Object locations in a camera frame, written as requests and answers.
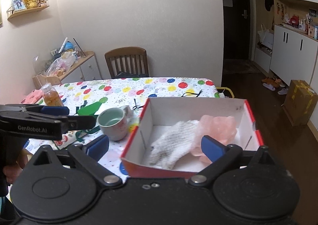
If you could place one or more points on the wooden wall shelf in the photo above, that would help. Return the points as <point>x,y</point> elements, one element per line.
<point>12,13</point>

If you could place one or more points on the yellow rim waste bin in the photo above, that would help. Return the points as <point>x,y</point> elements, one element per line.
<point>224,92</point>

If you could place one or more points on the balloon pattern tablecloth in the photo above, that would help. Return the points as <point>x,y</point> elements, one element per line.
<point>120,92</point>

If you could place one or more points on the brown cardboard box on floor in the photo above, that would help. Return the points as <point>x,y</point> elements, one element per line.
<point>300,102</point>

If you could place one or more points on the person's left hand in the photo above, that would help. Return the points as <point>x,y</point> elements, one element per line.
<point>13,171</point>

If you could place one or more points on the black face mask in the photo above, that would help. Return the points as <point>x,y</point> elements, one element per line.
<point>186,94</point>

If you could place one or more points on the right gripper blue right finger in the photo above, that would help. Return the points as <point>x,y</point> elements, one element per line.
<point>224,159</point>

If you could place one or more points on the wooden side cabinet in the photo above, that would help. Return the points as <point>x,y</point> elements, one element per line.
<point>86,69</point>

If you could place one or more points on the small photo frame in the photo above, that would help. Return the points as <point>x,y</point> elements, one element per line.
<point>18,5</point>

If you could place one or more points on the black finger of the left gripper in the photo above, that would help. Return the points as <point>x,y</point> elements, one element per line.
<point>64,123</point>

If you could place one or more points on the light green ceramic mug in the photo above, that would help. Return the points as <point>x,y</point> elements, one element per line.
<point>113,123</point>

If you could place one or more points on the green scrub sponge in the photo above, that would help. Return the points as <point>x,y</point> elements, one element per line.
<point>90,110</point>

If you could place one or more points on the clear plastic bag of items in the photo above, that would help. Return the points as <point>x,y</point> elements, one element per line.
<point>61,64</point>

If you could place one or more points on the red and white cardboard box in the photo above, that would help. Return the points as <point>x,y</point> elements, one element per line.
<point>160,113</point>

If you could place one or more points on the brown wooden chair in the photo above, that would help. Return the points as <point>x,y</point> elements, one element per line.
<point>127,62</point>

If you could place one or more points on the pink mesh bath sponge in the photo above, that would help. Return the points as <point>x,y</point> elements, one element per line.
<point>223,129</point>

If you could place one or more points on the amber drink plastic bottle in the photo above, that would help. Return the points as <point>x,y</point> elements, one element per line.
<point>50,95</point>

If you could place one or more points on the dark green ribbon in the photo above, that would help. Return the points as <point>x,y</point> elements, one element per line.
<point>82,133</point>

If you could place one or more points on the white knitted cloth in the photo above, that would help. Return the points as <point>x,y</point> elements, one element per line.
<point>173,144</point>

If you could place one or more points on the white storage cabinet wall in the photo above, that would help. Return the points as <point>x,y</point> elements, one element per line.
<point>294,41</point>

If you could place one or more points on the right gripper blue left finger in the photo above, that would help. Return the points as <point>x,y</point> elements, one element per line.
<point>86,158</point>

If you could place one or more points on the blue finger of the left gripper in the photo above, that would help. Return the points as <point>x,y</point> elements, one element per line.
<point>43,109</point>

